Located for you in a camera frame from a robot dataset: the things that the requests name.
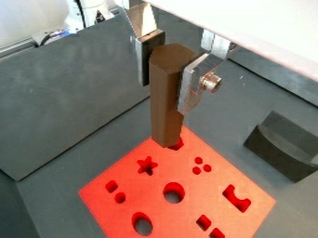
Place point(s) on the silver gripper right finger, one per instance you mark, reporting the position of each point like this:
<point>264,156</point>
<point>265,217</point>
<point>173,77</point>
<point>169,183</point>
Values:
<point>199,76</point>

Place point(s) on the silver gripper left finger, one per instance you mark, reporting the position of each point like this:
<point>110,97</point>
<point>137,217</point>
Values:
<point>147,38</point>

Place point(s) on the dark brown hexagonal peg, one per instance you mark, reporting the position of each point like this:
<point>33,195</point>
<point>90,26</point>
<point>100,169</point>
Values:
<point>167,61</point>

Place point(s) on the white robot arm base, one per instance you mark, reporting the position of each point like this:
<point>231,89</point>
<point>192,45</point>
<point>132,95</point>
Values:
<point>84,14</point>

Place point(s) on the red shape-sorting block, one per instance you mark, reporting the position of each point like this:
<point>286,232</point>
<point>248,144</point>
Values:
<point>181,193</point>

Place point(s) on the black curved holder bracket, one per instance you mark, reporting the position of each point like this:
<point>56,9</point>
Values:
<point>286,146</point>

